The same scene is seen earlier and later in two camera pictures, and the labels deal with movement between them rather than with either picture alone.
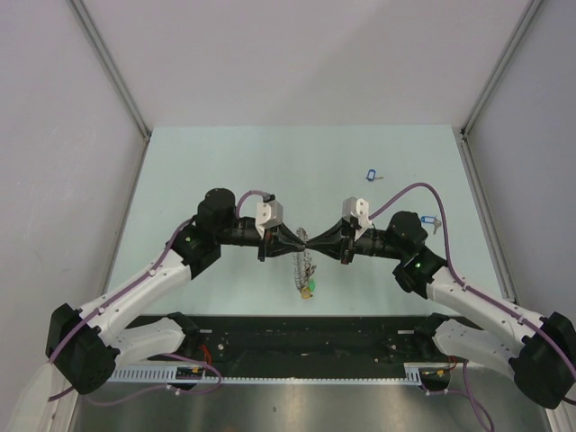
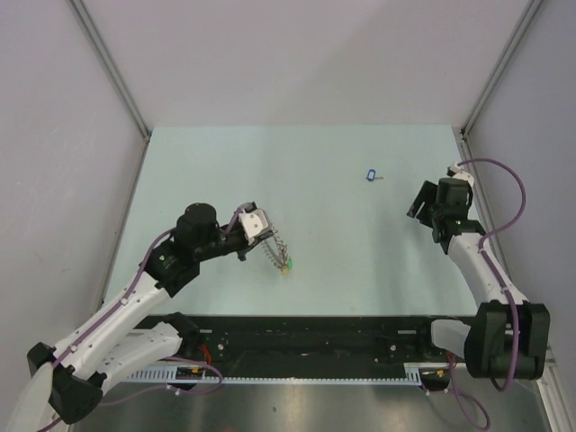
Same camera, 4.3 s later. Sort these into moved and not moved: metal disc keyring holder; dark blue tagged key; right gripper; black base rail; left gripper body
Moved: left gripper body; right gripper; metal disc keyring holder
Not moved: black base rail; dark blue tagged key
